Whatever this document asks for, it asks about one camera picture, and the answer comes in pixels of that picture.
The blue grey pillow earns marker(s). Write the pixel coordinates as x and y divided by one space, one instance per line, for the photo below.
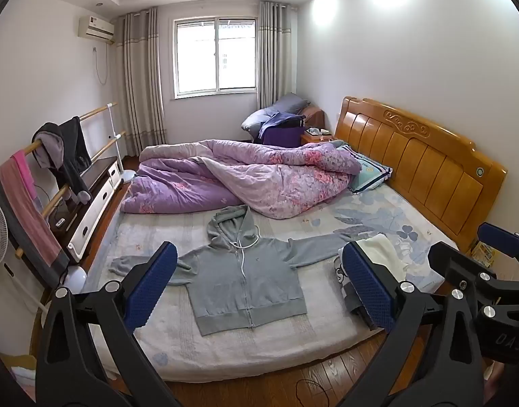
291 104
255 123

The bed with floral sheet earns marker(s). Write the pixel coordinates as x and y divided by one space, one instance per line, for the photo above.
166 326

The brown armchair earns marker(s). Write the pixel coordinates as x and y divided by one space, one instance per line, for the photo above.
314 116

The wooden barre rack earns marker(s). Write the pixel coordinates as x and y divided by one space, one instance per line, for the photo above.
96 112

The dark hanging jacket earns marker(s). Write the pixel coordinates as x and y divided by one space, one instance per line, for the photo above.
73 152

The window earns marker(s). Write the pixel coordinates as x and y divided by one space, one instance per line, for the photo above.
217 57

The white folded garment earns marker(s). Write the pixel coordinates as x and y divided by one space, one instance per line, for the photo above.
386 250

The purple floral quilt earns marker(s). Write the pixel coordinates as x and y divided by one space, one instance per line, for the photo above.
179 186

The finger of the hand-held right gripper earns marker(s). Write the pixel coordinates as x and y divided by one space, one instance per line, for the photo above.
450 263
499 234

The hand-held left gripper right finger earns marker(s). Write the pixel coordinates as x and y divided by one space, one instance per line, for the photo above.
367 290

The grey striped curtain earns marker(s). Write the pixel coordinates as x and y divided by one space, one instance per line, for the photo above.
274 55
140 84

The grey checkered folded sweater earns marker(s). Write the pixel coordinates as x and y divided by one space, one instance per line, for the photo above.
341 273

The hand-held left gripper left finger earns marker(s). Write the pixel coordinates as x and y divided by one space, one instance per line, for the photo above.
151 290

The dark white tv cabinet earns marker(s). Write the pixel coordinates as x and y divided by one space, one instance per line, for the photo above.
94 207

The teal striped pillow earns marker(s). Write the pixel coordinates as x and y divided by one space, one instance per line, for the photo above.
372 174

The wooden nightstand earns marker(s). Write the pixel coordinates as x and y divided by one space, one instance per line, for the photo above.
310 139

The grey zip hoodie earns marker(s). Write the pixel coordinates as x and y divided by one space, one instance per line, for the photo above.
246 280

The yellow box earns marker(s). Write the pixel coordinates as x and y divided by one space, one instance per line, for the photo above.
483 255

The white air conditioner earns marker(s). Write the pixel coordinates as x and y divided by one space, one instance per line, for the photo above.
96 29

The wooden headboard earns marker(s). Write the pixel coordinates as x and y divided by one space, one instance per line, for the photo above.
433 165

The pink towel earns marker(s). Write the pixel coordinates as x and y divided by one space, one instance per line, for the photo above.
24 174

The grey maroon striped blanket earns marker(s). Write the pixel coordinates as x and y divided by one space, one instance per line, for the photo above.
28 224

